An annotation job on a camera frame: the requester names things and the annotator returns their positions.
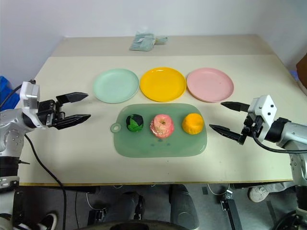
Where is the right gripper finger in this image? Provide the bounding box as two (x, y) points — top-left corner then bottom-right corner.
(209, 124), (241, 142)
(220, 101), (250, 113)

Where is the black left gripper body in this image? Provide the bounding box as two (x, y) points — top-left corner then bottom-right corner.
(36, 99), (67, 127)

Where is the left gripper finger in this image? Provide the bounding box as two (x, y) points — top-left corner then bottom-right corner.
(56, 92), (89, 104)
(53, 114), (92, 131)

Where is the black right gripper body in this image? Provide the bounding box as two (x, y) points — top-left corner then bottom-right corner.
(238, 112), (263, 146)

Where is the pink plate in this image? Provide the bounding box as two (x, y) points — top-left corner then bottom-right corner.
(186, 67), (235, 104)

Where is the orange toy fruit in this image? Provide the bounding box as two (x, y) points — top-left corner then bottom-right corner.
(181, 113), (205, 135)

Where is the mint green plate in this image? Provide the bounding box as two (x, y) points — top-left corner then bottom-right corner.
(92, 68), (140, 104)

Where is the dark green toy vegetable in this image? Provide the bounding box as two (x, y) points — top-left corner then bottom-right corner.
(126, 114), (144, 132)

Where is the yellow plate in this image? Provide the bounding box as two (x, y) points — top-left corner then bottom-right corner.
(140, 67), (187, 103)

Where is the blue plastic bin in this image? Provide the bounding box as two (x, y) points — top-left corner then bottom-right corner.
(0, 76), (21, 112)

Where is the pink toy apple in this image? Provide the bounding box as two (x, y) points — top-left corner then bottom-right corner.
(150, 114), (175, 140)

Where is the white sneaker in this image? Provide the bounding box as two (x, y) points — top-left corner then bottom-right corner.
(248, 186), (271, 202)

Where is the translucent green cutting board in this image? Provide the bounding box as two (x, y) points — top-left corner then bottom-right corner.
(110, 103), (208, 158)

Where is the brown cardboard box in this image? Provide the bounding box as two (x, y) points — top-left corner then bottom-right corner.
(296, 53), (307, 96)

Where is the black metal stand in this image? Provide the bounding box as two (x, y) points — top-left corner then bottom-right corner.
(220, 189), (243, 230)

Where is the tall dark grey rounded shape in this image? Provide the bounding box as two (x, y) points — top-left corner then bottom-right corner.
(169, 184), (200, 230)

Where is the large clear plastic packet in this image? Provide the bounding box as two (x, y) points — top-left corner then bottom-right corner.
(129, 31), (155, 52)

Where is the small clear plastic packet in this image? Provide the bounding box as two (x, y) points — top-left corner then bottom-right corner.
(153, 35), (168, 45)

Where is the black and white shoe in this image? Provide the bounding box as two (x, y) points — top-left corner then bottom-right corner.
(35, 212), (59, 230)

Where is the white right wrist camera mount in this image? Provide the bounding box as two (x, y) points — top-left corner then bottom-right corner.
(247, 94), (278, 135)

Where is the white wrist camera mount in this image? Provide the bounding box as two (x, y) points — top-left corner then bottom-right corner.
(19, 81), (40, 114)
(247, 94), (278, 135)

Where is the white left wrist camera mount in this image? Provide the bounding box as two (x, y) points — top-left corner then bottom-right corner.
(19, 81), (40, 114)

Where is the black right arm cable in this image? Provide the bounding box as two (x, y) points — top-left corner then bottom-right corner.
(252, 133), (307, 154)

